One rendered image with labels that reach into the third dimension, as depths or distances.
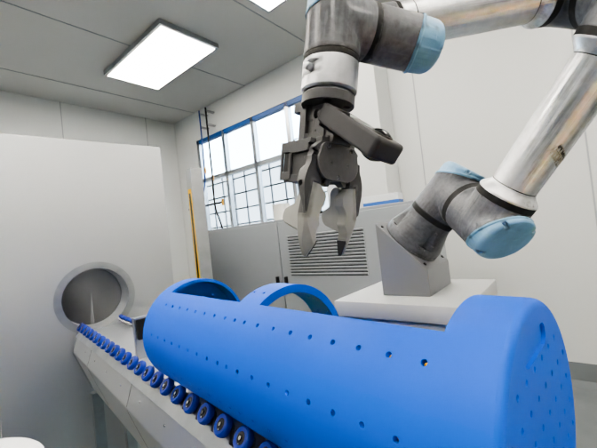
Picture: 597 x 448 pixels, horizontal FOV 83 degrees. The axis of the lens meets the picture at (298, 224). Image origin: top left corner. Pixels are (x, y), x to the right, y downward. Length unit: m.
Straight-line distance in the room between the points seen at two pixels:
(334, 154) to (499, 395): 0.30
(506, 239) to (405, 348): 0.42
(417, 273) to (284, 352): 0.45
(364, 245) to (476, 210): 1.47
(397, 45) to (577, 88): 0.34
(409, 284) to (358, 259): 1.35
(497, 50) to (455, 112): 0.54
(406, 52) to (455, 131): 2.83
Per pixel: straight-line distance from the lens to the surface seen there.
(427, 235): 0.88
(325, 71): 0.46
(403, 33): 0.53
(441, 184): 0.86
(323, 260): 2.36
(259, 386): 0.57
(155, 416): 1.12
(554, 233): 3.19
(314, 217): 0.42
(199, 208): 1.70
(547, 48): 3.38
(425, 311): 0.80
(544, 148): 0.75
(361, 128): 0.39
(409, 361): 0.41
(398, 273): 0.89
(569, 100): 0.74
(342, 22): 0.49
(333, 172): 0.43
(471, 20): 0.73
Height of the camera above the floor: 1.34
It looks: 1 degrees up
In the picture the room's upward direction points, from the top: 6 degrees counter-clockwise
